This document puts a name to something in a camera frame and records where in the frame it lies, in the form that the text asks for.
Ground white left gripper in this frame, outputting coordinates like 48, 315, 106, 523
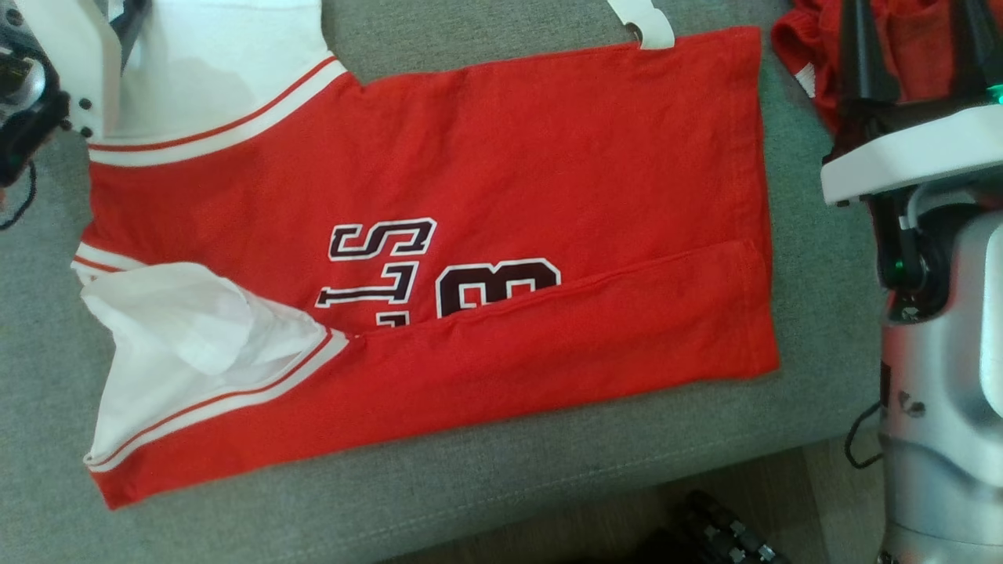
16, 0, 150, 142

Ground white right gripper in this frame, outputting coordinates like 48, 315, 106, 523
820, 0, 1003, 206

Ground red shorts white stripes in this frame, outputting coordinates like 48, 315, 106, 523
772, 0, 1003, 136

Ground red Bulls jersey white sleeves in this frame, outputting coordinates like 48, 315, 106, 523
71, 0, 782, 510

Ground large grey sofa seat cushion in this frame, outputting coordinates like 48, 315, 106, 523
0, 0, 886, 564

